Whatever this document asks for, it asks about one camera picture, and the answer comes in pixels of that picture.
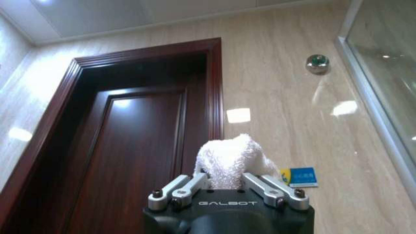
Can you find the dark red wooden door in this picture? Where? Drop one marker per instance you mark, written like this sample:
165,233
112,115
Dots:
129,156

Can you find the glass shower screen with frame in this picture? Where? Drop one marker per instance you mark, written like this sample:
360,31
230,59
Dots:
382,85

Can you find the blue and yellow wall sticker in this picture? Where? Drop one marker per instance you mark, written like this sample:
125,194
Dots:
298,177

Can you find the dark red wooden door frame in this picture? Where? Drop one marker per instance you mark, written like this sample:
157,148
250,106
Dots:
64,102

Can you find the silver-barred right gripper left finger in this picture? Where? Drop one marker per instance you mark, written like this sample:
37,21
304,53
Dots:
181,187

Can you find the round chrome wall fitting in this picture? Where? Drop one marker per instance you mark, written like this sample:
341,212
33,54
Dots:
317,64

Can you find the white terry towel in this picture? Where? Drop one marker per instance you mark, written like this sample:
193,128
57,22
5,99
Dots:
230,161

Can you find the silver-barred right gripper right finger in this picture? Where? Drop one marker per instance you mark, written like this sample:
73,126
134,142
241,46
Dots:
274,190

